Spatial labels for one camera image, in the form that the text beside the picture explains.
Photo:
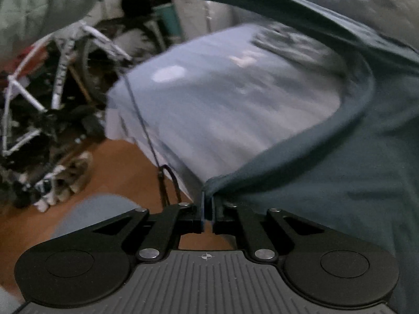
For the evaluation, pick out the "teal shirt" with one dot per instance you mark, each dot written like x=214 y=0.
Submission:
x=327 y=186

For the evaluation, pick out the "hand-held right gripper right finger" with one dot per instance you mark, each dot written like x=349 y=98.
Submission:
x=215 y=217

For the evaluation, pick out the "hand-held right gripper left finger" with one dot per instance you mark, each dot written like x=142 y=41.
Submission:
x=203 y=216

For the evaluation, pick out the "white bicycle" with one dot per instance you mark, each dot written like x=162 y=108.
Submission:
x=61 y=72

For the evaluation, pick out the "pale shoes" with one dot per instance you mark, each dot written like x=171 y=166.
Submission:
x=65 y=180

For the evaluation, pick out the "teal container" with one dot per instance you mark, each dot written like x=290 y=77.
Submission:
x=168 y=19

